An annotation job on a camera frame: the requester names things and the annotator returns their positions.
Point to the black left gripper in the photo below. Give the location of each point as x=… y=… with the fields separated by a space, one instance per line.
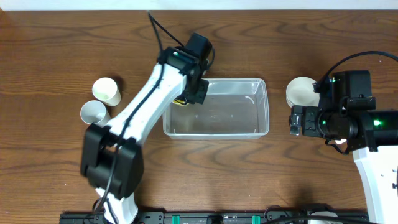
x=201 y=98

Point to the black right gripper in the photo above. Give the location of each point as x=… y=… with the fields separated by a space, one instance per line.
x=300 y=114

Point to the yellow plastic cup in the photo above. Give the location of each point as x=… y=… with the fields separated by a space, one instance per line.
x=180 y=101

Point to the grey plastic bowl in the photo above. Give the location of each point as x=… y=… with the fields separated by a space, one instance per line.
x=300 y=92

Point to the white plastic cup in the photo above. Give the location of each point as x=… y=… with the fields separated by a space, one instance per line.
x=106 y=90

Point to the grey plastic cup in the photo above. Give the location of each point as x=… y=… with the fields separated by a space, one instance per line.
x=94 y=112

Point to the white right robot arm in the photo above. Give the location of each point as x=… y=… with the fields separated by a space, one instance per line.
x=347 y=119

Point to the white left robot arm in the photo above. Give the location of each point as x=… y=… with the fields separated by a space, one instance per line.
x=112 y=159

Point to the clear plastic storage box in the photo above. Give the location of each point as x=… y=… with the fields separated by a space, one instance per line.
x=234 y=108

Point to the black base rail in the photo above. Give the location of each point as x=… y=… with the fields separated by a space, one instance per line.
x=313 y=213

